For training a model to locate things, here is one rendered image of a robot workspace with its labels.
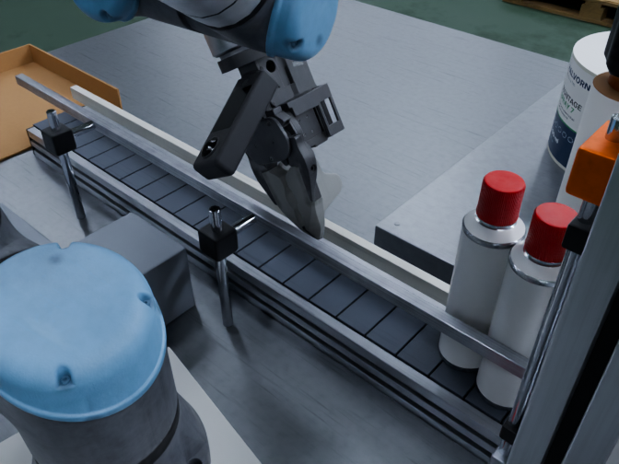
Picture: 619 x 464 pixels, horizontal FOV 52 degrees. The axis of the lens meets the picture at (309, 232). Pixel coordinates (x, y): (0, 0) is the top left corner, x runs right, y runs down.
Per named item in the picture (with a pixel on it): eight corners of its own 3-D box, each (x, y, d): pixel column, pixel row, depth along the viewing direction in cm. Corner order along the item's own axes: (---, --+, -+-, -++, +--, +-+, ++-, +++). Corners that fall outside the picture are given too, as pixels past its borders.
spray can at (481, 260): (496, 343, 63) (545, 172, 50) (482, 380, 59) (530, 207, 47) (447, 325, 65) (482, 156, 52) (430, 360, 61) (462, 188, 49)
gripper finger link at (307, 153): (332, 195, 64) (298, 114, 62) (321, 202, 63) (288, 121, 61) (302, 198, 68) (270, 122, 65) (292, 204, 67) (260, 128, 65)
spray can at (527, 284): (543, 403, 57) (611, 229, 45) (492, 417, 56) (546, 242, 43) (513, 361, 61) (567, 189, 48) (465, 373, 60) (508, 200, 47)
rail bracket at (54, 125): (122, 203, 90) (98, 98, 80) (77, 226, 86) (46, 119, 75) (110, 194, 92) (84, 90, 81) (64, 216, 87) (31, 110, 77)
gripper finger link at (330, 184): (364, 218, 69) (333, 141, 67) (330, 244, 66) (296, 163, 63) (344, 219, 72) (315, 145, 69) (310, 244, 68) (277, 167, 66)
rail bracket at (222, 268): (273, 303, 74) (267, 189, 64) (227, 338, 70) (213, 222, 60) (253, 290, 76) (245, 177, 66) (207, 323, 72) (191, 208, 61)
